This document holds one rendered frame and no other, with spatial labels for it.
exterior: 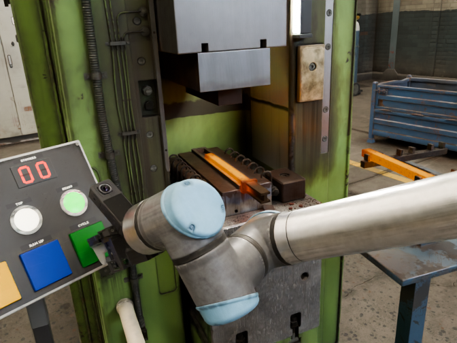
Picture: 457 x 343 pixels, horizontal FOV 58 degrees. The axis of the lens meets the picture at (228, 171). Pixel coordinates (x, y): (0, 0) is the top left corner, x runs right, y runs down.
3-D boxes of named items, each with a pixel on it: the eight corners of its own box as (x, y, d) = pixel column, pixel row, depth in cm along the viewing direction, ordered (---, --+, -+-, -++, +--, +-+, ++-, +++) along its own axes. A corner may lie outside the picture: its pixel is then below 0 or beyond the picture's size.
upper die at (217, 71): (270, 84, 110) (270, 47, 107) (200, 92, 103) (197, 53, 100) (213, 71, 147) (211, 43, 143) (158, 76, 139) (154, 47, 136)
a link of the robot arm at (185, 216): (198, 253, 56) (163, 188, 55) (152, 266, 65) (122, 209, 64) (240, 222, 62) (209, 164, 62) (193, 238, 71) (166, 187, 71)
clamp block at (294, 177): (306, 198, 127) (307, 178, 124) (282, 203, 124) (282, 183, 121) (285, 185, 137) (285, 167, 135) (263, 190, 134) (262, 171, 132)
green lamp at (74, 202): (88, 212, 87) (84, 193, 86) (64, 217, 86) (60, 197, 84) (86, 207, 90) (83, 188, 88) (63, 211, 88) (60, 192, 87)
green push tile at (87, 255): (115, 252, 89) (102, 220, 89) (84, 267, 83) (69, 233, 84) (112, 253, 90) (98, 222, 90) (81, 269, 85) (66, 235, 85)
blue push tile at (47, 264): (73, 273, 82) (58, 239, 82) (35, 291, 77) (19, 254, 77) (69, 274, 83) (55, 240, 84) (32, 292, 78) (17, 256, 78)
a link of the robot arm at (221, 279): (279, 286, 66) (243, 218, 65) (241, 331, 57) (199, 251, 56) (237, 296, 72) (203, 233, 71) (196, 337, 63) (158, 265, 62)
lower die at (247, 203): (271, 206, 122) (271, 179, 119) (208, 220, 115) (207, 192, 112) (217, 165, 159) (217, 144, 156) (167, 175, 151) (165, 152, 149)
